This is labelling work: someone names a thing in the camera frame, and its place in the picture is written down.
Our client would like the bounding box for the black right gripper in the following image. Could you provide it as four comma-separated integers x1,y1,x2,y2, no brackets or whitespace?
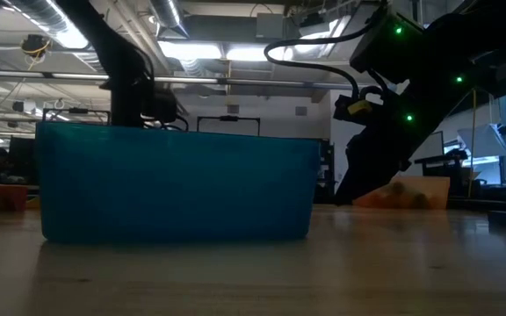
334,119,439,206

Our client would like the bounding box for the computer monitor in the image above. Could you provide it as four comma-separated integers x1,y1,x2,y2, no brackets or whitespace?
404,130,445,166

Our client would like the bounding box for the black office table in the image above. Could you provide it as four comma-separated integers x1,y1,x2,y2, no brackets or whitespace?
413,148,469,179

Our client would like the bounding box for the silver air duct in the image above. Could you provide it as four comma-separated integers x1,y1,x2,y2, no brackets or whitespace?
148,0,192,40

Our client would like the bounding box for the yellow cable label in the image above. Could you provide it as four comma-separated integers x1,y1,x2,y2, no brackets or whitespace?
348,99,374,116

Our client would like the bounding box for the grey ceiling box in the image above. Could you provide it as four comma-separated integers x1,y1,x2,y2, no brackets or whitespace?
255,12,286,40

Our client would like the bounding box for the orange plastic bin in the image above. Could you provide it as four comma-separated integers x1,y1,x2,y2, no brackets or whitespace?
351,175,452,211

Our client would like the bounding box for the white sheet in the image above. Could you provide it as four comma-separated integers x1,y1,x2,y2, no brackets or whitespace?
469,122,506,159

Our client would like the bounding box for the black camera cable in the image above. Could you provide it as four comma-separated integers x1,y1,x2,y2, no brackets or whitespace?
263,6,388,101

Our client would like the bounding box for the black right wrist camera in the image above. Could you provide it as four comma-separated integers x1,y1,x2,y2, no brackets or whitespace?
333,93,373,125

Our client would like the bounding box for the black monitor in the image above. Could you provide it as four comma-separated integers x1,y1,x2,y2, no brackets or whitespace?
9,136,39,185

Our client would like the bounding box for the bright ceiling light panel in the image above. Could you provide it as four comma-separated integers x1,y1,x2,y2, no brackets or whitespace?
157,40,223,61
225,43,290,63

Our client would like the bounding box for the black cabinet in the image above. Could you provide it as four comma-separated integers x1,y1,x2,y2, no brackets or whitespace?
313,139,337,205

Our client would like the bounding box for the teal plastic bin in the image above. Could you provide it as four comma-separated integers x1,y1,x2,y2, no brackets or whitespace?
34,121,323,245

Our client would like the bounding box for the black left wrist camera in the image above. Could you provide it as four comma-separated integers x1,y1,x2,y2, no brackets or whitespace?
149,89,178,125

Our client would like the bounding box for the hanging cable reel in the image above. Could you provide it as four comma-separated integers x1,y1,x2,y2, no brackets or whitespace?
19,33,52,58

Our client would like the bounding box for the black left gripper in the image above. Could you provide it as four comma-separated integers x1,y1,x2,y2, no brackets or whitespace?
108,77,155,130

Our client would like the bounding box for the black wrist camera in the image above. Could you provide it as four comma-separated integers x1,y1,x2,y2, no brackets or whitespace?
149,89,178,125
333,93,373,125

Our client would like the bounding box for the grey horizontal pipe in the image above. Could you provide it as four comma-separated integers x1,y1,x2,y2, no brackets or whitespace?
0,68,368,92

